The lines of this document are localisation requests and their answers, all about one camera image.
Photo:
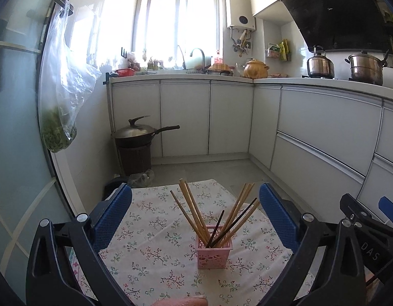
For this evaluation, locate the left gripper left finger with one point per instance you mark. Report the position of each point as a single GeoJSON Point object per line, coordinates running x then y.
{"type": "Point", "coordinates": [50, 279]}

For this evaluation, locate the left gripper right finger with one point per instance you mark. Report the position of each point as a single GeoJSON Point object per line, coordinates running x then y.
{"type": "Point", "coordinates": [304, 234]}

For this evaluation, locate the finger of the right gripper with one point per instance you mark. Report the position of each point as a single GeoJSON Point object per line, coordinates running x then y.
{"type": "Point", "coordinates": [386, 206]}

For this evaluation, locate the black chopstick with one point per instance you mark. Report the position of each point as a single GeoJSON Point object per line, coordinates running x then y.
{"type": "Point", "coordinates": [214, 232]}
{"type": "Point", "coordinates": [214, 243]}

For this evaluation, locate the kitchen faucet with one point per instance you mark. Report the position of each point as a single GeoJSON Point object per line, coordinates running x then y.
{"type": "Point", "coordinates": [197, 60]}

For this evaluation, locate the person's hand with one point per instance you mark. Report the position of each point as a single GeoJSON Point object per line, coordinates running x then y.
{"type": "Point", "coordinates": [186, 301]}

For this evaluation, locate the floral tablecloth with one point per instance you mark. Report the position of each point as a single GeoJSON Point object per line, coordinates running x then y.
{"type": "Point", "coordinates": [152, 255]}

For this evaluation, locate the pink perforated utensil holder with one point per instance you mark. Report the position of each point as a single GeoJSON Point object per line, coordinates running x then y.
{"type": "Point", "coordinates": [212, 258]}

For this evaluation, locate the steel pot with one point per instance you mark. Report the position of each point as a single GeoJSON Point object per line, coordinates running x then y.
{"type": "Point", "coordinates": [367, 68]}

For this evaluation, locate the dark brown bin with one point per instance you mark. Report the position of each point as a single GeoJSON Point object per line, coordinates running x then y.
{"type": "Point", "coordinates": [135, 159]}

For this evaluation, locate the steel kettle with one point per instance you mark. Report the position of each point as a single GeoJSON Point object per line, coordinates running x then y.
{"type": "Point", "coordinates": [319, 66]}

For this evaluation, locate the black wok with lid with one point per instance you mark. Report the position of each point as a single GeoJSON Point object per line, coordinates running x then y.
{"type": "Point", "coordinates": [137, 135]}

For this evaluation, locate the yellow clay pot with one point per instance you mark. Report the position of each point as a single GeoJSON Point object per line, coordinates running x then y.
{"type": "Point", "coordinates": [255, 69]}

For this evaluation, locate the black range hood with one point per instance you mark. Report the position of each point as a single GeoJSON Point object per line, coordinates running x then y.
{"type": "Point", "coordinates": [344, 25]}

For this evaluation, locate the bag of green vegetables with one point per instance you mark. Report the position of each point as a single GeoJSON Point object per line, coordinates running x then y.
{"type": "Point", "coordinates": [66, 81]}

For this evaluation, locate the white water heater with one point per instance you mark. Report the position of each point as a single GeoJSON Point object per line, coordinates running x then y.
{"type": "Point", "coordinates": [239, 15]}

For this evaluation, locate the window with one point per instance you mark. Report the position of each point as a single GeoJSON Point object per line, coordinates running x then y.
{"type": "Point", "coordinates": [166, 31]}

